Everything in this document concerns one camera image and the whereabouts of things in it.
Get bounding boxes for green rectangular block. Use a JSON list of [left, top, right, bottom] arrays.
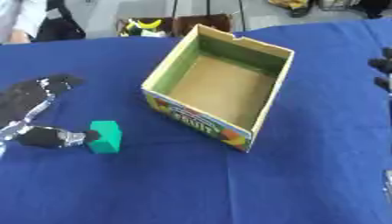
[[84, 120, 124, 155]]

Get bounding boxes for brown cardboard box of toys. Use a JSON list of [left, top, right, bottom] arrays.
[[115, 13, 235, 39]]

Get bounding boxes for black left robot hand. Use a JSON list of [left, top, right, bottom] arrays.
[[0, 73, 103, 151]]

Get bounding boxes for black tripod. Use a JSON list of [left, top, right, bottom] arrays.
[[170, 0, 249, 32]]

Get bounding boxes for yellow and black bag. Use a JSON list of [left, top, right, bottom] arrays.
[[268, 0, 316, 18]]

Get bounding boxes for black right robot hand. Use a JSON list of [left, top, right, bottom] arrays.
[[366, 46, 392, 92]]

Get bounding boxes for person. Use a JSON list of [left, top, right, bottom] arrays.
[[0, 0, 88, 45]]

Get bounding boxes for cardboard box with green inside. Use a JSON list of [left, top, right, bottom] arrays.
[[139, 24, 298, 153]]

